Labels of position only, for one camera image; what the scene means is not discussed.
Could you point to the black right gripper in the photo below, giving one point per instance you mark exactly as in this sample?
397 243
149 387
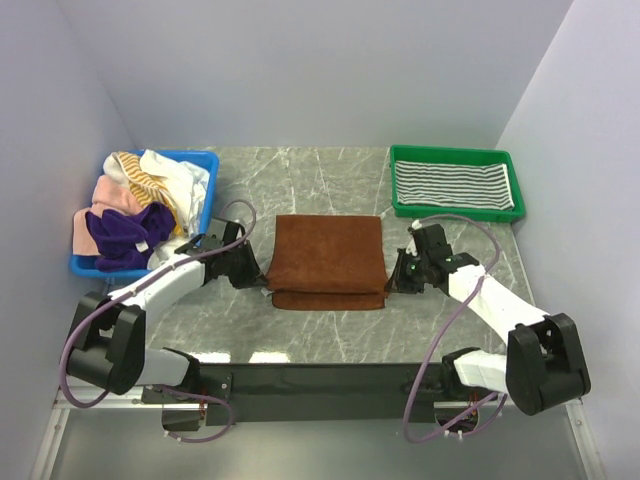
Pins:
399 282

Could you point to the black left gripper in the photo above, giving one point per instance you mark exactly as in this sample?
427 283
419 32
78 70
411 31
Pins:
253 275

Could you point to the brown towel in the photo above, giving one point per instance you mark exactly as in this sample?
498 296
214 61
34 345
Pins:
328 263

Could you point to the green white striped towel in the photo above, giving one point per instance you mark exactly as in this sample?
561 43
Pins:
454 185

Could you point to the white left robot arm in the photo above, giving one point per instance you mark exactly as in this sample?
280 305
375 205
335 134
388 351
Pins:
106 345

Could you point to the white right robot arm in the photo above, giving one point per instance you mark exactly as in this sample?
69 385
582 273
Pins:
544 364

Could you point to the green plastic tray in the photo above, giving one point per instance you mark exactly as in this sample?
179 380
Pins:
464 156

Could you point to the cream yellow striped towel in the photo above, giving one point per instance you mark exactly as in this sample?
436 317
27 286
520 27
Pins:
125 169

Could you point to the purple towel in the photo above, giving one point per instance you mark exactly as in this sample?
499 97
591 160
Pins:
126 242

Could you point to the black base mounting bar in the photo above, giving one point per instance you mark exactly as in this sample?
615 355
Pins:
263 392

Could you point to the pink towel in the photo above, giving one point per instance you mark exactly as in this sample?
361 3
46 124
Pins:
107 195

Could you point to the blue plastic bin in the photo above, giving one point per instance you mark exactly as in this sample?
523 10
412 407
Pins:
84 266

